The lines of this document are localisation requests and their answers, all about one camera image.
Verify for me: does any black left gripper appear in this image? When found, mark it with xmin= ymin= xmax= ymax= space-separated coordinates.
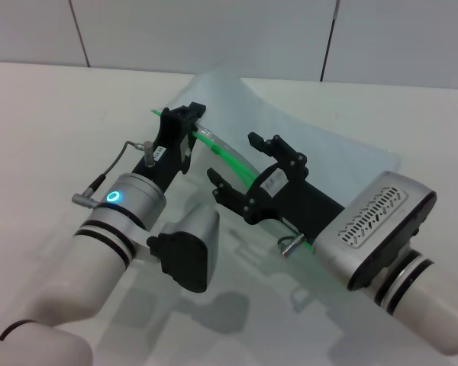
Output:
xmin=133 ymin=101 xmax=207 ymax=194

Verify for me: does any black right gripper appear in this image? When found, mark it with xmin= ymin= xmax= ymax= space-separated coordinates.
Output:
xmin=207 ymin=132 xmax=344 ymax=246

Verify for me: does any grey left gripper cable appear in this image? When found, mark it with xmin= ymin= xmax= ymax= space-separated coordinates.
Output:
xmin=72 ymin=140 xmax=156 ymax=210

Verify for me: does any metal right gripper cable plug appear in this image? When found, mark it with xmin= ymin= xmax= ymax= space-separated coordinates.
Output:
xmin=276 ymin=234 xmax=310 ymax=258

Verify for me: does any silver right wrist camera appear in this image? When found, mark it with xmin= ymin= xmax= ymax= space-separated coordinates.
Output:
xmin=312 ymin=171 xmax=438 ymax=293

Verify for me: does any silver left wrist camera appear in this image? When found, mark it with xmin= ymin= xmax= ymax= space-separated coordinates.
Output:
xmin=147 ymin=207 xmax=221 ymax=294

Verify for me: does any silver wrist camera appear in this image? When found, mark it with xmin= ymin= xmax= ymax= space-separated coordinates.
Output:
xmin=147 ymin=207 xmax=221 ymax=294
xmin=312 ymin=171 xmax=438 ymax=293

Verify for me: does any transparent green-zip document bag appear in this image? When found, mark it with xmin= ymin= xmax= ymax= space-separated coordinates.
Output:
xmin=149 ymin=70 xmax=402 ymax=256

